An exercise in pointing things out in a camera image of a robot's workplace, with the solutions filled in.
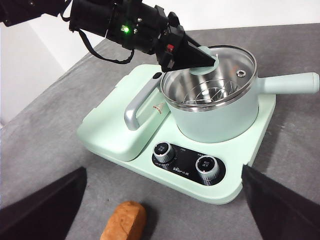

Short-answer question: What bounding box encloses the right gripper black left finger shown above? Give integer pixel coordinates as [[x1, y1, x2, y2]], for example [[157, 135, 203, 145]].
[[0, 166, 88, 240]]

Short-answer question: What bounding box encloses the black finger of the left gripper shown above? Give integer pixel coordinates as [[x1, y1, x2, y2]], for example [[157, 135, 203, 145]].
[[172, 32, 217, 72]]

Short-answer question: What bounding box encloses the silver control knob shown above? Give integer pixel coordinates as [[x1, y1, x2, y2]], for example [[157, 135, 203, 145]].
[[195, 156, 221, 180], [152, 141, 176, 163]]

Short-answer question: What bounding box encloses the glass pot lid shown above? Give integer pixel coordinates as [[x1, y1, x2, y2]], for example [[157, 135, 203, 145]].
[[164, 44, 258, 103]]

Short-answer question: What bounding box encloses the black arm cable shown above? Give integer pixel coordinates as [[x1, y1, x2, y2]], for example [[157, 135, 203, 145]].
[[74, 27, 136, 65]]

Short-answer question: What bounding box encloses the green breakfast machine base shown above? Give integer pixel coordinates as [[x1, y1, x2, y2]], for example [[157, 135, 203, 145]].
[[76, 63, 277, 206]]

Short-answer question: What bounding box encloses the brown potato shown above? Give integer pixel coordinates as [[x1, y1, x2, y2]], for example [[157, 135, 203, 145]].
[[99, 201, 148, 240]]

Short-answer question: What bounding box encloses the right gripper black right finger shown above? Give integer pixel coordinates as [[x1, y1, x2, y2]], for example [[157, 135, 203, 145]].
[[242, 164, 320, 240]]

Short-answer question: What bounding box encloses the green griddle cover, silver handle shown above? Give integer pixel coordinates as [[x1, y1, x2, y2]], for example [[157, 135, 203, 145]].
[[77, 63, 173, 162]]

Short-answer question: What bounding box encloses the green pot with handle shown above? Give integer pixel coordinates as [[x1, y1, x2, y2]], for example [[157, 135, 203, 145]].
[[159, 49, 320, 144]]

